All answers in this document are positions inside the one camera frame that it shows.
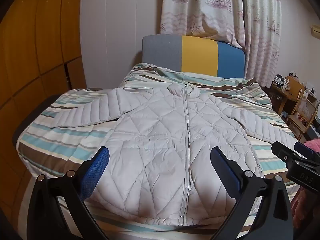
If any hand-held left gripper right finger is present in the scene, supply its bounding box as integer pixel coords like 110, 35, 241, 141
210, 146, 293, 240

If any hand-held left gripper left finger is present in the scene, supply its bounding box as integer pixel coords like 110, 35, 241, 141
27, 145, 110, 240

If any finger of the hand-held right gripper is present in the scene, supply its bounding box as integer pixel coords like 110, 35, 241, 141
271, 141, 304, 166
294, 141, 320, 161

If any light grey quilted jacket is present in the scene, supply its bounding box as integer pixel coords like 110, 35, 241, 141
50, 83, 299, 227

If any person's right hand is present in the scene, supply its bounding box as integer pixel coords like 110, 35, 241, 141
293, 192, 320, 230

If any pink cloth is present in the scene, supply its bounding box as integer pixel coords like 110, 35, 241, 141
303, 139, 320, 153

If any striped bed cover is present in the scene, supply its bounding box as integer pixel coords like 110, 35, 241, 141
15, 62, 304, 240

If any wooden side table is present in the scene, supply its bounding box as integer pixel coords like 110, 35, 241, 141
269, 80, 293, 116

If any dark patterned box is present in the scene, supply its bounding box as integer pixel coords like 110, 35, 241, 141
272, 78, 287, 90

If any grey yellow blue headboard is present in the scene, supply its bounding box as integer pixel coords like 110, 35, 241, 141
142, 35, 246, 79

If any wooden wardrobe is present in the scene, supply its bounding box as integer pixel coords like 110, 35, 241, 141
0, 0, 88, 220

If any ship print curtain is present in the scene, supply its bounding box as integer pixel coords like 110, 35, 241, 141
160, 0, 282, 88

